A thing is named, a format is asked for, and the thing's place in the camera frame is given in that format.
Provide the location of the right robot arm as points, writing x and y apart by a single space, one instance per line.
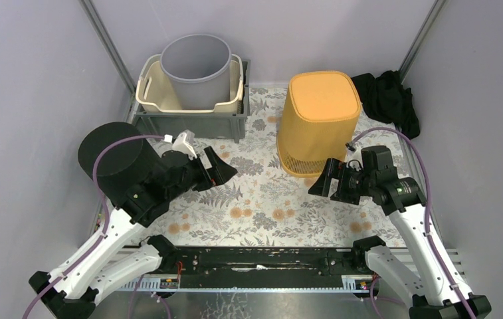
437 289

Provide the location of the yellow slatted waste basket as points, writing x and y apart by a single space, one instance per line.
319 117

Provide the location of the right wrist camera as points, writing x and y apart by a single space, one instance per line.
376 158

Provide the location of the cream perforated plastic basket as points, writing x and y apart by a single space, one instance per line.
155 92

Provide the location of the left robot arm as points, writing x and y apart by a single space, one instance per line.
141 188

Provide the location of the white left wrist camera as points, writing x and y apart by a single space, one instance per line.
182 143

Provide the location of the black ribbed waste bin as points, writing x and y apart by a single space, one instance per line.
121 167

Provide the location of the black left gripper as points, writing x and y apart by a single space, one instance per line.
206 169

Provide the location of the grey plastic crate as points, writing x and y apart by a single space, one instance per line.
229 126

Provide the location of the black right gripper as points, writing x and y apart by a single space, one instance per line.
331 169

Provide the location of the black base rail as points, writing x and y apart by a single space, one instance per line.
261 269

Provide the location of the right aluminium frame post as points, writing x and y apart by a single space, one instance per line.
432 16

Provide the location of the grey round plastic bin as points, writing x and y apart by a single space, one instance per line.
198 68

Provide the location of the black crumpled cloth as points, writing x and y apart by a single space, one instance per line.
386 100

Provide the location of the left aluminium frame post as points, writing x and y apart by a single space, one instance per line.
108 44

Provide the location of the aluminium frame post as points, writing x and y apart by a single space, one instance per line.
432 16
108 44

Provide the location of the floral patterned table mat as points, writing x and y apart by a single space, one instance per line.
263 205

